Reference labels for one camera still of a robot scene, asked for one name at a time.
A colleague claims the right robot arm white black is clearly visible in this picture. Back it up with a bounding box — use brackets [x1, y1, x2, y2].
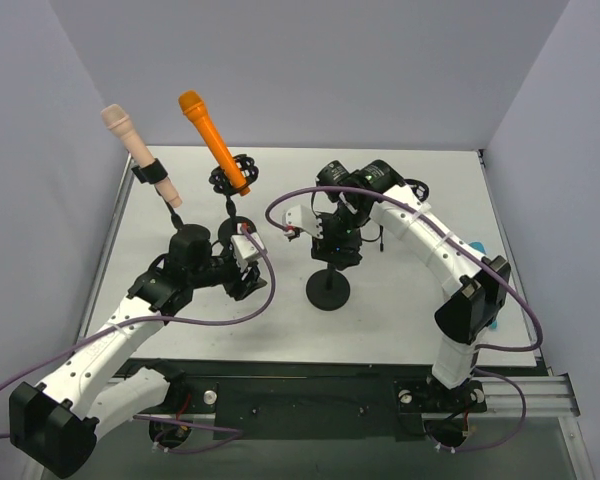
[300, 160, 511, 409]

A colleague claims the black stand with beige microphone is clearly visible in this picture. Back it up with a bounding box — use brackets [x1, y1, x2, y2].
[131, 158, 184, 231]

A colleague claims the aluminium frame rail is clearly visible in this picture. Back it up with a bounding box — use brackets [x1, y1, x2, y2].
[472, 349, 581, 419]

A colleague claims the black tripod shock mount stand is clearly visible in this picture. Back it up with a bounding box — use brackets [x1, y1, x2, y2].
[375, 178, 430, 252]

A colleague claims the black stand with orange microphone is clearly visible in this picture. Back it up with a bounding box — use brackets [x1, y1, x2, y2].
[209, 152, 259, 246]

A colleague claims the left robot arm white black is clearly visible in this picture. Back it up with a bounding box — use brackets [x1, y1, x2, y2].
[9, 217, 267, 479]

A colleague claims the orange microphone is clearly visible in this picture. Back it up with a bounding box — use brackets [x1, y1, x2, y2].
[178, 90, 250, 196]

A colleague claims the cyan microphone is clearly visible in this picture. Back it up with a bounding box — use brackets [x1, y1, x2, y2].
[469, 241, 498, 331]

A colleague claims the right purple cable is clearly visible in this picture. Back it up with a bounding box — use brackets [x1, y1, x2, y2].
[264, 186, 545, 352]

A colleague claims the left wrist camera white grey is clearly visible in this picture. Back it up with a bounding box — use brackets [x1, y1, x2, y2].
[230, 223, 267, 271]

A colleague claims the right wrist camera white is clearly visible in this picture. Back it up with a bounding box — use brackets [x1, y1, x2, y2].
[282, 205, 324, 240]

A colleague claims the black round base clip stand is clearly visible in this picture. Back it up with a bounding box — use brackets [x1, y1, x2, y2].
[305, 264, 351, 311]

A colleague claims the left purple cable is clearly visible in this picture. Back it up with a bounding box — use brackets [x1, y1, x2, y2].
[0, 229, 277, 440]

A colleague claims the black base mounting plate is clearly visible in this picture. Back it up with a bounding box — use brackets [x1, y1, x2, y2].
[114, 358, 487, 441]

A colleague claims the beige microphone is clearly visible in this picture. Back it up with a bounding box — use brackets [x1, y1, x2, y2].
[101, 104, 182, 208]

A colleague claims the purple cable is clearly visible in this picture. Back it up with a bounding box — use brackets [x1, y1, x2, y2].
[264, 186, 545, 352]
[0, 229, 277, 440]

